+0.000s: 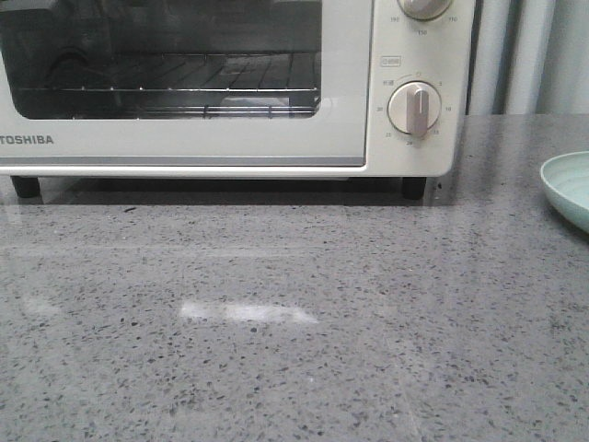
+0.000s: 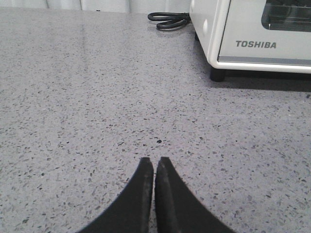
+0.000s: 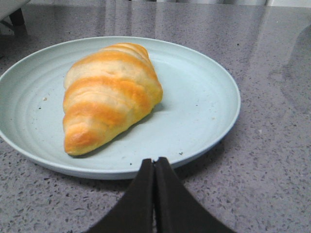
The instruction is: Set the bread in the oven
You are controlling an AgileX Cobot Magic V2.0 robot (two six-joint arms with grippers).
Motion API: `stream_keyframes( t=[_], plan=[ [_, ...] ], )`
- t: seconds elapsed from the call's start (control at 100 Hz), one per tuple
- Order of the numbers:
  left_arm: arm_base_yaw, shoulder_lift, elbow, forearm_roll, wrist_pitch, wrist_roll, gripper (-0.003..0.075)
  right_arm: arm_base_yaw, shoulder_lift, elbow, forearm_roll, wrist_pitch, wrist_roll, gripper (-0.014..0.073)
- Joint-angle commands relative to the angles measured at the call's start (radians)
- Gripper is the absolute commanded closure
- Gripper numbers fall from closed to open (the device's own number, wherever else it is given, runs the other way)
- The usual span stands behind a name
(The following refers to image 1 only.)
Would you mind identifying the white glass oven door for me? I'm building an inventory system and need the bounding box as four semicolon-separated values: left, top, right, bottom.
1;1;374;168

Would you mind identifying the beige timer knob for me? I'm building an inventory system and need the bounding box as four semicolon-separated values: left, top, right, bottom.
387;81;442;137

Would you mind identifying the grey curtain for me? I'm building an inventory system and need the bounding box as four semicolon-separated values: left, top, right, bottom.
467;1;588;115

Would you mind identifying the white Toshiba toaster oven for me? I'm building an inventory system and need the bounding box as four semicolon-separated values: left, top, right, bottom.
1;0;475;199

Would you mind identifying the metal wire oven rack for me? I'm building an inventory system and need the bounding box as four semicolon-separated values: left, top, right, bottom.
7;52;321;120

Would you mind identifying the light green plate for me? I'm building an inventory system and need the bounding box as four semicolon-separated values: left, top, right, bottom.
539;151;589;233

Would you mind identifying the beige temperature knob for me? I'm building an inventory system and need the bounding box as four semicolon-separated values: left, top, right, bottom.
398;0;452;21

